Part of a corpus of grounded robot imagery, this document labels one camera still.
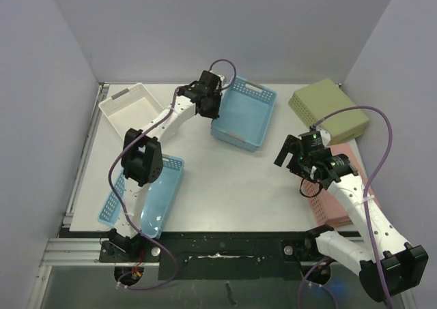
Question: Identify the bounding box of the aluminium frame rail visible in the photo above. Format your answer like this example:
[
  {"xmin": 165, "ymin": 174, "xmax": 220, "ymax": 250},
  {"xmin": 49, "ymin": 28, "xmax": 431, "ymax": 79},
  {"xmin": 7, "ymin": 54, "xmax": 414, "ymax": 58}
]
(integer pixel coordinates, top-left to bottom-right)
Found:
[{"xmin": 40, "ymin": 82, "xmax": 110, "ymax": 265}]

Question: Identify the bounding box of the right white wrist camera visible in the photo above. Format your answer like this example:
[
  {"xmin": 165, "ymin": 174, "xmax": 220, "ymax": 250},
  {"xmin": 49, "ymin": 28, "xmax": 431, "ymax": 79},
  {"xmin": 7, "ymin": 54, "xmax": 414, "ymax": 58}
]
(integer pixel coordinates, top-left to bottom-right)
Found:
[{"xmin": 317, "ymin": 128, "xmax": 331, "ymax": 147}]

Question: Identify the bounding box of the white perforated plastic basket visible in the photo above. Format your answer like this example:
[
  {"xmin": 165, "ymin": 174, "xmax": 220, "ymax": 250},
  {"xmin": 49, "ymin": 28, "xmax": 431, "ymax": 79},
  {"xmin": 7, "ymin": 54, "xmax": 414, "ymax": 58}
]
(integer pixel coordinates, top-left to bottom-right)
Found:
[{"xmin": 98, "ymin": 83, "xmax": 164, "ymax": 140}]

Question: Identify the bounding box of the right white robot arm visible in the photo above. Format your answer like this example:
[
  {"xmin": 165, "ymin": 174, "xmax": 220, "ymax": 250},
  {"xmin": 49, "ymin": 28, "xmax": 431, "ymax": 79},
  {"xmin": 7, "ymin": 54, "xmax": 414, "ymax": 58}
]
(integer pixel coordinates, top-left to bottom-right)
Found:
[{"xmin": 274, "ymin": 130, "xmax": 429, "ymax": 302}]

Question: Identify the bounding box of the olive green plastic basket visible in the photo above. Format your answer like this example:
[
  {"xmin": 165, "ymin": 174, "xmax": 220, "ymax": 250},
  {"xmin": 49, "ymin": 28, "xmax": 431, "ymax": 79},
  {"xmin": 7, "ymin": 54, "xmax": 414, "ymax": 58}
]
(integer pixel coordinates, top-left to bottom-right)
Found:
[{"xmin": 288, "ymin": 78, "xmax": 369, "ymax": 145}]

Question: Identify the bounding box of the small light blue basket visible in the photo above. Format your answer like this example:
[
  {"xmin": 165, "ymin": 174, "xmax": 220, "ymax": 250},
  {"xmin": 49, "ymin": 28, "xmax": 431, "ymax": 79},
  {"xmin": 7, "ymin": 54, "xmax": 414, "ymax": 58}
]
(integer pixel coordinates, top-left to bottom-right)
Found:
[{"xmin": 210, "ymin": 76, "xmax": 277, "ymax": 152}]

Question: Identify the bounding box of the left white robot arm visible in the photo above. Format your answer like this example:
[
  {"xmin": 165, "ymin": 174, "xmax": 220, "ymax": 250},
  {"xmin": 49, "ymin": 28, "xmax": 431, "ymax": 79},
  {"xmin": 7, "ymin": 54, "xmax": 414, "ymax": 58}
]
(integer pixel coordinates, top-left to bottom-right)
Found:
[{"xmin": 98, "ymin": 70, "xmax": 224, "ymax": 262}]

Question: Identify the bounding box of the large light blue basket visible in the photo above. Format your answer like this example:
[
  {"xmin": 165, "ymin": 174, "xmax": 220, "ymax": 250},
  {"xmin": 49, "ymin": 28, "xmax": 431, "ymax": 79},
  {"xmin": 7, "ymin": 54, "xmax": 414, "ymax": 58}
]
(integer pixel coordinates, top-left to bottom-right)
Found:
[{"xmin": 98, "ymin": 155, "xmax": 184, "ymax": 239}]

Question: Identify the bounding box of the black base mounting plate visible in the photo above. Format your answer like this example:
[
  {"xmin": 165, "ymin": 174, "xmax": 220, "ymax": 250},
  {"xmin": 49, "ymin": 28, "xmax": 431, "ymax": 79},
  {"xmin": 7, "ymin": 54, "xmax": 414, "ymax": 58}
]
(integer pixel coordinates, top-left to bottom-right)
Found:
[{"xmin": 99, "ymin": 231, "xmax": 323, "ymax": 285}]

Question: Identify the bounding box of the pink perforated plastic basket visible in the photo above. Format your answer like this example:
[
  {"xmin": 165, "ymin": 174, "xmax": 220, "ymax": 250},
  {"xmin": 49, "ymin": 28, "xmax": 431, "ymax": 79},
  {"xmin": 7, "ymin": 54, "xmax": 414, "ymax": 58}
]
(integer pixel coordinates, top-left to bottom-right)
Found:
[{"xmin": 302, "ymin": 143, "xmax": 375, "ymax": 227}]

